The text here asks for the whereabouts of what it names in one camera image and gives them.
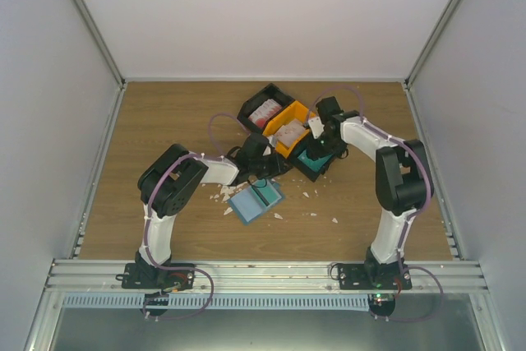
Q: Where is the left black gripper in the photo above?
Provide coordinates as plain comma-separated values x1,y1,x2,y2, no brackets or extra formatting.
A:
251,153,293,180

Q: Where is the teal magnetic stripe card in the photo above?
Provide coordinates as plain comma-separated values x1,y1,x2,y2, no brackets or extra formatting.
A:
251,179,284,207

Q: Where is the blue card holder wallet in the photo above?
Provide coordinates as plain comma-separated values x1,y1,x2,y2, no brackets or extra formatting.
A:
228,183,276,225

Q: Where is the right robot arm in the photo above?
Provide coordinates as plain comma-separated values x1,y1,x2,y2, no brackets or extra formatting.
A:
306,96,433,289

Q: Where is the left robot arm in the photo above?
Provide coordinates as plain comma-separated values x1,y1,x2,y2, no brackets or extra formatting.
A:
136,132,292,289

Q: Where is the teal cards stack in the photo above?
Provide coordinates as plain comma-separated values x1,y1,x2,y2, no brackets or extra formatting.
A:
298,150,331,173

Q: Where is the white red cards pile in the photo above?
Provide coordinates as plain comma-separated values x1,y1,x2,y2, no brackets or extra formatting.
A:
275,118,306,149

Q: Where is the red white cards stack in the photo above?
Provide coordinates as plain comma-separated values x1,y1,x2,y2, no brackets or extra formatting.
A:
248,99,283,129

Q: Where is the right black bin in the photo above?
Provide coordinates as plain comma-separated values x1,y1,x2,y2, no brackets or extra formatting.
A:
287,136,336,182

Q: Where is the black bin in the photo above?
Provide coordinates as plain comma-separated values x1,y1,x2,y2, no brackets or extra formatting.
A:
237,83,294,134
287,136,336,182

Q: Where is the yellow bin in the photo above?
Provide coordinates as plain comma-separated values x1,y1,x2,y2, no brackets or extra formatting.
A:
263,101,316,158

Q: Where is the left black bin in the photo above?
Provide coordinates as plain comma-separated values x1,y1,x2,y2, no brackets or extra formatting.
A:
237,83,294,134

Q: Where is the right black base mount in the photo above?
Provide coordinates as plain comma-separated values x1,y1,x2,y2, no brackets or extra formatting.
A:
330,263,413,292

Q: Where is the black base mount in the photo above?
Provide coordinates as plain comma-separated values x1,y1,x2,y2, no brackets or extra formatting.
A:
115,261,195,292
330,263,413,292

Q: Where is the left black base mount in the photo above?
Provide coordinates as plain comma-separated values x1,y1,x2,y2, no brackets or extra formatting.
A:
115,261,195,292

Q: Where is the grey slotted cable duct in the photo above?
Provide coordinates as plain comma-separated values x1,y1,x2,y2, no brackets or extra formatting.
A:
62,293,369,312

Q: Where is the aluminium front rail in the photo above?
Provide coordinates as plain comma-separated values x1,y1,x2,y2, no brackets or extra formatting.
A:
44,260,489,295

